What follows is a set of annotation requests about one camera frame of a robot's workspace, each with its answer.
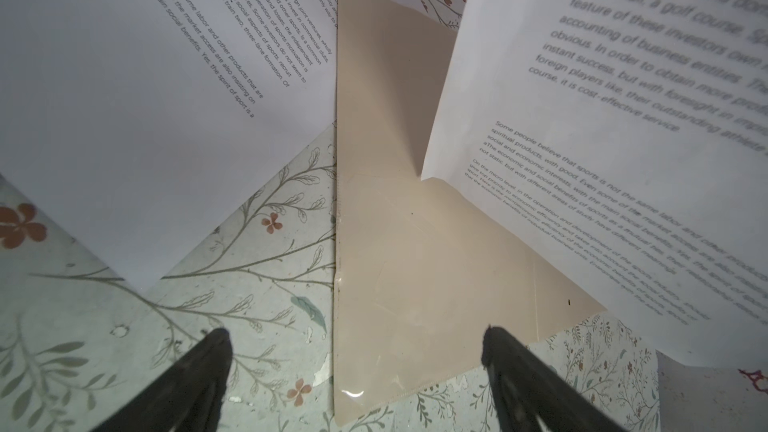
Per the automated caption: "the beige file folder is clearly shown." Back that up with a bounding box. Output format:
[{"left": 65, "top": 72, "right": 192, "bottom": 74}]
[{"left": 333, "top": 0, "right": 601, "bottom": 425}]

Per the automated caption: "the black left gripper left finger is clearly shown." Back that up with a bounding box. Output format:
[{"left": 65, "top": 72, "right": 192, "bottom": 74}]
[{"left": 95, "top": 328, "right": 233, "bottom": 432}]

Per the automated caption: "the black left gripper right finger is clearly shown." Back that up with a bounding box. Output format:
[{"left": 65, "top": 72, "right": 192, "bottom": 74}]
[{"left": 481, "top": 326, "right": 623, "bottom": 431}]

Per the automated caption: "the printed paper sheet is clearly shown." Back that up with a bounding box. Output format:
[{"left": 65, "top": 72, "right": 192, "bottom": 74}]
[
  {"left": 422, "top": 0, "right": 767, "bottom": 369},
  {"left": 0, "top": 0, "right": 421, "bottom": 295}
]

